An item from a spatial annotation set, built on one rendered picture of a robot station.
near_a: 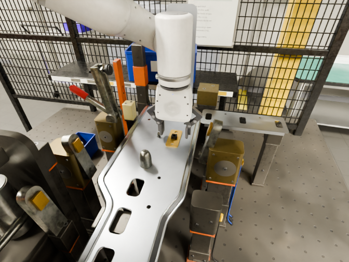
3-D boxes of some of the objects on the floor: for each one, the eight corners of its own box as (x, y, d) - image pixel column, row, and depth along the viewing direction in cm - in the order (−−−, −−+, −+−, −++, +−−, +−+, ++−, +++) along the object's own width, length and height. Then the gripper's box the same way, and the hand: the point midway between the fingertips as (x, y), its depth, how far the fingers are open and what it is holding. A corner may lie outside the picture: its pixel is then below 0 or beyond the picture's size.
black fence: (273, 217, 152) (421, -83, 61) (39, 174, 185) (-92, -61, 94) (270, 201, 163) (392, -74, 72) (50, 163, 196) (-58, -57, 105)
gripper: (209, 77, 55) (203, 130, 66) (146, 72, 58) (151, 124, 69) (206, 88, 50) (201, 145, 60) (137, 82, 52) (143, 138, 63)
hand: (174, 130), depth 64 cm, fingers open, 7 cm apart
